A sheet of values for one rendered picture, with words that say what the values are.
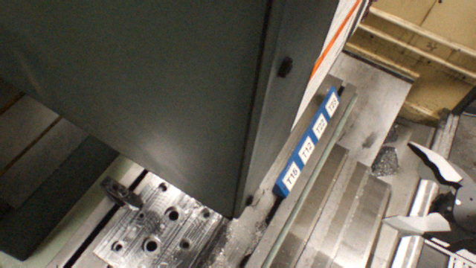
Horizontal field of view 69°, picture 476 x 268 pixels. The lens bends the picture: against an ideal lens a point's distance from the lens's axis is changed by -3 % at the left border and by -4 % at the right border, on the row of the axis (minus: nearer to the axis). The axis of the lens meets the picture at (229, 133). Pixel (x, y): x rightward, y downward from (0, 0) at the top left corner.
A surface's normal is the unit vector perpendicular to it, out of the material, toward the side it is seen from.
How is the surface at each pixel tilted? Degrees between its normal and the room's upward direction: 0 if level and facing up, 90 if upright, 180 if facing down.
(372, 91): 24
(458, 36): 90
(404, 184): 17
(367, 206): 8
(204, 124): 90
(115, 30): 90
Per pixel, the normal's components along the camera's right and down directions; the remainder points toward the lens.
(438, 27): -0.52, 0.71
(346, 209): 0.12, -0.62
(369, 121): -0.16, -0.20
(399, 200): -0.20, -0.65
